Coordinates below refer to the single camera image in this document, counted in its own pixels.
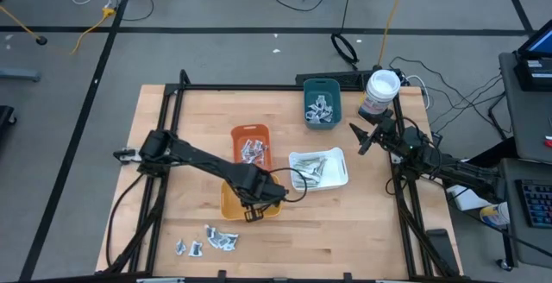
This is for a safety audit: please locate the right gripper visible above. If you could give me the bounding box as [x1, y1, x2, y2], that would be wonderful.
[348, 116, 432, 166]

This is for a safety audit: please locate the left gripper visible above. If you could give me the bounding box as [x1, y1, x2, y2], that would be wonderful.
[227, 163, 289, 223]

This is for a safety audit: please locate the yellow plastic bin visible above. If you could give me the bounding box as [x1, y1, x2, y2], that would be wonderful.
[220, 173, 284, 222]

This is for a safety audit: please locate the white plastic bin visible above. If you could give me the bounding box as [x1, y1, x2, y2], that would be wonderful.
[288, 147, 349, 193]

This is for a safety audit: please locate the white disinfecting wipes canister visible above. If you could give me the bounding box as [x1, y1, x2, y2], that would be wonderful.
[356, 69, 402, 123]

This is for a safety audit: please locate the teal plastic bin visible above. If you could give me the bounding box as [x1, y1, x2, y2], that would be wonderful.
[303, 78, 343, 130]

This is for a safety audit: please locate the dark orange plastic bin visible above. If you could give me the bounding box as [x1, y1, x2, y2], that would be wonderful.
[229, 123, 273, 173]

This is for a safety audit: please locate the white box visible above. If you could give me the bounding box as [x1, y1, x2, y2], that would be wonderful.
[443, 183, 488, 212]

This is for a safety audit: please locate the black diagonal beam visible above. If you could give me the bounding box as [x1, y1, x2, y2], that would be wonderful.
[467, 138, 518, 172]

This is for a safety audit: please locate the black flat pad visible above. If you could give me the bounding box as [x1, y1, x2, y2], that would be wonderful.
[425, 229, 461, 278]

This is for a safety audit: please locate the wipes canister with yellow label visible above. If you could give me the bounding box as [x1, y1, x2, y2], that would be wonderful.
[480, 202, 511, 228]

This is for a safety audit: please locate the grey cart top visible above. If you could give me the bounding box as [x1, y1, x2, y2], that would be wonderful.
[499, 52, 552, 166]

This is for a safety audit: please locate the black laptop base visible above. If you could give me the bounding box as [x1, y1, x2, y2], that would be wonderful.
[514, 57, 552, 93]

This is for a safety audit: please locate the keyboard with coloured keys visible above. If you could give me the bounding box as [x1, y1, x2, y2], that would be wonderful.
[515, 179, 552, 229]

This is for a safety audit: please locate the grey desk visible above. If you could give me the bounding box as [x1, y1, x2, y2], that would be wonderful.
[499, 157, 552, 271]

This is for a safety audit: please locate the laptop screen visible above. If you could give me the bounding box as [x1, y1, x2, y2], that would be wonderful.
[517, 30, 552, 60]

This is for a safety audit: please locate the black caster base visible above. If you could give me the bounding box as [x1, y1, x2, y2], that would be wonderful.
[0, 104, 18, 129]

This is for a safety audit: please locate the grey metal bar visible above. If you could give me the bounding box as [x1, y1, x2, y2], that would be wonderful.
[0, 67, 42, 83]

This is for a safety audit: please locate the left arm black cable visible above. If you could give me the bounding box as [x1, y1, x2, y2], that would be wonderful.
[267, 167, 309, 204]

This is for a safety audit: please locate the white cable loop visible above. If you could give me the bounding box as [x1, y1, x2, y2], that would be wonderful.
[405, 74, 431, 110]

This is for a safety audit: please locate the black hanging coiled cable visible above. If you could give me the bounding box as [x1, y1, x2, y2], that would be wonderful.
[330, 0, 360, 66]

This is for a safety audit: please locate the black aluminium table frame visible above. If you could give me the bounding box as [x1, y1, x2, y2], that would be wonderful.
[97, 69, 465, 283]

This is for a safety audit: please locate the yellow hanging cable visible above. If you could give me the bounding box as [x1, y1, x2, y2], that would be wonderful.
[377, 0, 411, 69]

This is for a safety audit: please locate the black cable bundle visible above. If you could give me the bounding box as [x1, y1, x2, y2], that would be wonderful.
[387, 56, 508, 140]

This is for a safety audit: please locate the black cable along frame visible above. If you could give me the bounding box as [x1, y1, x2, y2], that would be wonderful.
[105, 173, 146, 271]

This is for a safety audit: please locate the yellow extension cable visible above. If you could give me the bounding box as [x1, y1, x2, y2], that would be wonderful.
[0, 4, 117, 55]

